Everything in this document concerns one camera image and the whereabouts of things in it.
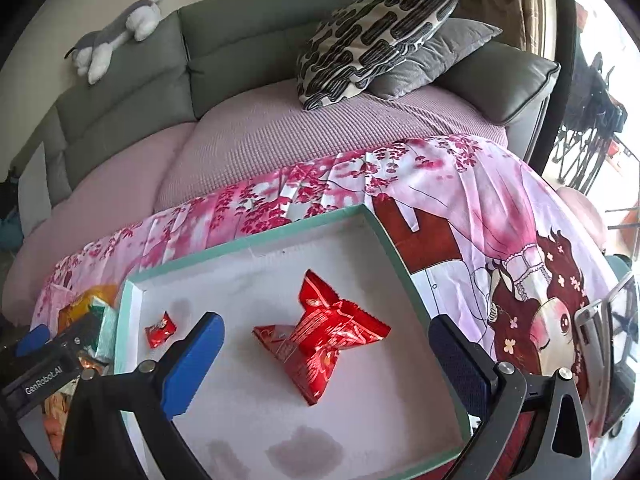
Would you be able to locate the yellow orange snack packet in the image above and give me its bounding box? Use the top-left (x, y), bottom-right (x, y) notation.
top-left (57, 285), bottom-right (118, 331)

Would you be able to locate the dark green snack packet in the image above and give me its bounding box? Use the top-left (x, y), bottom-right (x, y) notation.
top-left (75, 297), bottom-right (119, 362)

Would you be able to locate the pink sofa cover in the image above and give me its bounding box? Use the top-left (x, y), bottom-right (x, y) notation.
top-left (10, 80), bottom-right (508, 281)

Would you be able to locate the small red candy packet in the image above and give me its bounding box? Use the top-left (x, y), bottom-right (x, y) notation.
top-left (144, 311), bottom-right (179, 348)

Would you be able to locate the grey pillow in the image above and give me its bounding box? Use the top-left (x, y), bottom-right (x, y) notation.
top-left (370, 18), bottom-right (503, 101)

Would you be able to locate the grey green sofa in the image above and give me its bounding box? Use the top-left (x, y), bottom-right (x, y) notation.
top-left (0, 0), bottom-right (561, 261)

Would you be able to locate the teal rimmed white tray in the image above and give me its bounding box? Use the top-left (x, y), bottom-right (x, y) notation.
top-left (114, 204), bottom-right (473, 480)

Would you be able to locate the metal wire rack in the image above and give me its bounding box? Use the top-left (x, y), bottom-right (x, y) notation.
top-left (575, 275), bottom-right (640, 436)

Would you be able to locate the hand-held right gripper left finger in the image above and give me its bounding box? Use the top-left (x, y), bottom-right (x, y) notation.
top-left (59, 311), bottom-right (227, 480)

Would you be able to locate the pink printed blanket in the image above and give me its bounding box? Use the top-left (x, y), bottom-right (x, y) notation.
top-left (30, 135), bottom-right (626, 461)

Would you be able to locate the black and white patterned pillow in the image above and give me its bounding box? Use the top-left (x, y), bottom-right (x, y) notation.
top-left (296, 0), bottom-right (462, 111)

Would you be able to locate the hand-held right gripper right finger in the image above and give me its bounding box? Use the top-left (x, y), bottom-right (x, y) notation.
top-left (428, 314), bottom-right (593, 480)

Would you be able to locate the grey and white plush toy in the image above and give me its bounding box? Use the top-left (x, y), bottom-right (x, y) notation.
top-left (65, 0), bottom-right (166, 85)

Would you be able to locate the orange printed snack packet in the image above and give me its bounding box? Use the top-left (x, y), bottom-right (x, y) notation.
top-left (42, 390), bottom-right (76, 461)

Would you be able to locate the large red snack packet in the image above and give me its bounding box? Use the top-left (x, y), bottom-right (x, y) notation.
top-left (252, 270), bottom-right (392, 406)

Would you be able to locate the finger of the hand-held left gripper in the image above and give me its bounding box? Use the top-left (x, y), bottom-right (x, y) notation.
top-left (49, 316), bottom-right (102, 363)
top-left (14, 326), bottom-right (52, 358)

